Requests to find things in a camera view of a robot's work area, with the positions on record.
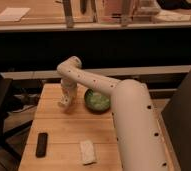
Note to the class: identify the white plastic bottle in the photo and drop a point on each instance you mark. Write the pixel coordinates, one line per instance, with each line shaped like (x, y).
(67, 98)

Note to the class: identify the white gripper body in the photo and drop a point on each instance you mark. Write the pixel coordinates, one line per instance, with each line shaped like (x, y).
(69, 88)

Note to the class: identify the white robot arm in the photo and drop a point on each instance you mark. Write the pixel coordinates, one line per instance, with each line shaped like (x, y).
(139, 136)

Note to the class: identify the grey metal rail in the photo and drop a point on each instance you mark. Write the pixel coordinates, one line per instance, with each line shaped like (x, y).
(46, 74)

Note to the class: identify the black remote control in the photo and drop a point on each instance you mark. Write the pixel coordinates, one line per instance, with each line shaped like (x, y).
(41, 145)

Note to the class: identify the white paper sheet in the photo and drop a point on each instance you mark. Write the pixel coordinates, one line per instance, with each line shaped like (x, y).
(13, 14)

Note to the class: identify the green ceramic bowl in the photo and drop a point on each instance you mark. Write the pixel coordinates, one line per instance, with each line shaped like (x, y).
(96, 101)

